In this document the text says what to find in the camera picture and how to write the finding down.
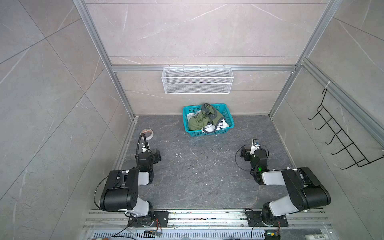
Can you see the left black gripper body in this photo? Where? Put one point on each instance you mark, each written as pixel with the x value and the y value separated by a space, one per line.
pixel 157 156

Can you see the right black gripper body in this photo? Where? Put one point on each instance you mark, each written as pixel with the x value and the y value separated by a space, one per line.
pixel 245 151

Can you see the teal plastic basket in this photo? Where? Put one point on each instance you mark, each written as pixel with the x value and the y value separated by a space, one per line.
pixel 222 108

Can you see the green tank top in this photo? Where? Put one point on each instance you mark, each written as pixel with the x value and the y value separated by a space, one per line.
pixel 211 112

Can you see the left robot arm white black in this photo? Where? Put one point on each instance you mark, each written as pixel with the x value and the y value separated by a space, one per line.
pixel 120 192

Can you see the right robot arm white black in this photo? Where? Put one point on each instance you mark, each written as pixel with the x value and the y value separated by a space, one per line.
pixel 305 191

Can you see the white navy tank top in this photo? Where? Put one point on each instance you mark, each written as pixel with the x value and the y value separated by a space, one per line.
pixel 201 122

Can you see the tape roll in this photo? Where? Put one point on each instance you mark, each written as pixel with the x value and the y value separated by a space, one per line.
pixel 149 134

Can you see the white bottle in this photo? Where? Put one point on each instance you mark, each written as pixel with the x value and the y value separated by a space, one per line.
pixel 317 237

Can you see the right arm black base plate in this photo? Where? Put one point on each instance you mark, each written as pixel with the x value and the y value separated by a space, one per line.
pixel 264 219

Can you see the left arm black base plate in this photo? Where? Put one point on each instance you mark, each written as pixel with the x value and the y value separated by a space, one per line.
pixel 152 220

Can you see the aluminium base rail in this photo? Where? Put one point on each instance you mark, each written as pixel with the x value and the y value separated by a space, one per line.
pixel 204 224

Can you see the white wire mesh shelf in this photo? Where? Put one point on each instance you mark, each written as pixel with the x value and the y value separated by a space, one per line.
pixel 197 80

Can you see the black wire hook rack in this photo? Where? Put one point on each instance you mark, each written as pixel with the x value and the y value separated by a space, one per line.
pixel 340 134

